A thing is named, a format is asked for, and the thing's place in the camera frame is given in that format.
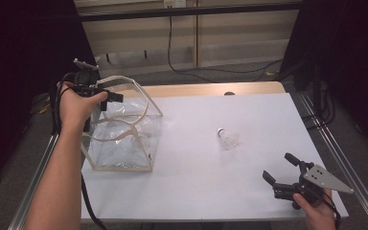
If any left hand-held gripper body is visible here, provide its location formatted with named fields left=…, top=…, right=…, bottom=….
left=72, top=57, right=110, bottom=98

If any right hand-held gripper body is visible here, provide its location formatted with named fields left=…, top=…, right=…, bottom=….
left=272, top=161, right=355, bottom=211

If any clear plastic bag beige trim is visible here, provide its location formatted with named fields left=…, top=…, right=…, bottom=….
left=80, top=75, right=164, bottom=173

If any person's left hand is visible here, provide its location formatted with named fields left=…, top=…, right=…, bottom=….
left=57, top=80, right=109, bottom=132

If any person's right hand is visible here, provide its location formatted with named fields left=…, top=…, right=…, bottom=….
left=292, top=188, right=338, bottom=230

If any black stand pole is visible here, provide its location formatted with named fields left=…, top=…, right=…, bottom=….
left=311, top=60, right=322, bottom=116

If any dark curtain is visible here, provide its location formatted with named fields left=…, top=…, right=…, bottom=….
left=279, top=0, right=368, bottom=157
left=0, top=0, right=102, bottom=193

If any white table sheet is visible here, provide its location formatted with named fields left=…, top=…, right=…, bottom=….
left=80, top=93, right=349, bottom=222

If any black horizontal bar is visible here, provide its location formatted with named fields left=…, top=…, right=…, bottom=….
left=76, top=1, right=303, bottom=23

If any beige cabinet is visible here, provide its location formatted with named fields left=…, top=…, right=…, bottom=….
left=80, top=6, right=300, bottom=78

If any metal floor rail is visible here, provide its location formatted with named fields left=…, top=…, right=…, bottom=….
left=8, top=123, right=66, bottom=230
left=298, top=92, right=368, bottom=230

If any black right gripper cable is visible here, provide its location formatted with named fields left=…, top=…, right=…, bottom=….
left=317, top=190, right=343, bottom=230

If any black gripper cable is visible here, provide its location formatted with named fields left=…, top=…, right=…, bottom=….
left=317, top=190, right=343, bottom=230
left=50, top=72, right=108, bottom=230

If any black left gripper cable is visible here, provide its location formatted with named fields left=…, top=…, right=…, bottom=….
left=50, top=72, right=108, bottom=230

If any black floor cable bundle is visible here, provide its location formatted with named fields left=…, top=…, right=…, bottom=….
left=301, top=85, right=337, bottom=130

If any long black floor cable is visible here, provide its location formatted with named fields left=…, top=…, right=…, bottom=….
left=167, top=15, right=284, bottom=84

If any white wall socket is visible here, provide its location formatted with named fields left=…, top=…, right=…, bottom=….
left=163, top=0, right=187, bottom=9

